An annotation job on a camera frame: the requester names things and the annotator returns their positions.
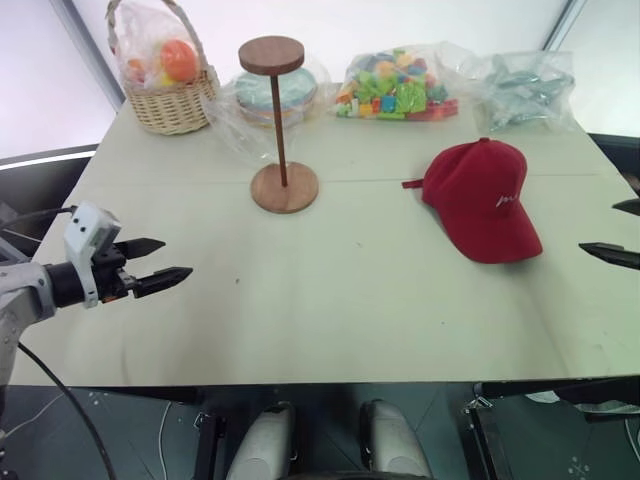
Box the bag of coloured building blocks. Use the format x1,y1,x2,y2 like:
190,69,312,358
327,42,462,124

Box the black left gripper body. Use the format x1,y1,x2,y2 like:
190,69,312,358
92,239,141,305

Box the black table frame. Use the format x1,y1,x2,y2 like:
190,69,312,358
462,378,640,480

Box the clear bag around plates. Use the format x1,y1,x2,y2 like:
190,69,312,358
206,60,332,167

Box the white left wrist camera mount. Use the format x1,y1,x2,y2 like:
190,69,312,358
63,201,122,309

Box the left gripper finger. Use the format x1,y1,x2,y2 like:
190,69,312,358
113,238,167,260
130,266,194,300

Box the wicker basket with handle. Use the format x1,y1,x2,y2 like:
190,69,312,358
103,0,221,137

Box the clear bag of toy fruit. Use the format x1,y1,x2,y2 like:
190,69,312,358
112,0,209,92

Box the thin white floor cable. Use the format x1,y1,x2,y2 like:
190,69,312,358
157,399,172,480

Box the bag of grey parts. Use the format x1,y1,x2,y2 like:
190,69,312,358
457,49,582,134

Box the stack of pastel plates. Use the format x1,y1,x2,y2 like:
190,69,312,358
234,67,319,130

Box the orange toy fruit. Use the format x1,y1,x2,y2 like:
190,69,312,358
160,39,198,84

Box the red baseball cap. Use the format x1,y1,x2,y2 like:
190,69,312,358
401,137,545,265

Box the wooden hat stand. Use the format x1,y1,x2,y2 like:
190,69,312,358
237,35,320,215

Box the black table leg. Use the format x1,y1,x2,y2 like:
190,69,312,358
193,410,227,480

